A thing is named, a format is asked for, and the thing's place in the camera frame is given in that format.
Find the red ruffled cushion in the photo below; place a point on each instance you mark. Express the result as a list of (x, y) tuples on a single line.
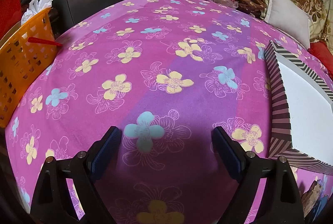
[(324, 53)]

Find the red plastic stick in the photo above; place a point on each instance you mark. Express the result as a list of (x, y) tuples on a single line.
[(44, 41)]

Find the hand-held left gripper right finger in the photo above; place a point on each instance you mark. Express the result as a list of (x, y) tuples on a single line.
[(229, 153)]

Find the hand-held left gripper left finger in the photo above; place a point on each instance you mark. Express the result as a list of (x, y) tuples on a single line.
[(104, 159)]

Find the white pillow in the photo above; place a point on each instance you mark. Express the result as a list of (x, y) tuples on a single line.
[(286, 13)]

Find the white crumpled plastic bag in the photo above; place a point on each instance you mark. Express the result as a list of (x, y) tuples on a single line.
[(36, 6)]

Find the blue hair claw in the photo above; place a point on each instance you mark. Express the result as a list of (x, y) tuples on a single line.
[(320, 204)]

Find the striped shallow box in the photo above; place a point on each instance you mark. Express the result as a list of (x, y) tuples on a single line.
[(307, 99)]

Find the orange plastic basket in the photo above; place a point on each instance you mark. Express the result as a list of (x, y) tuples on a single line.
[(23, 57)]

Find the pink floral bedsheet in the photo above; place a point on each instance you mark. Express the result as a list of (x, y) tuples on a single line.
[(156, 57)]

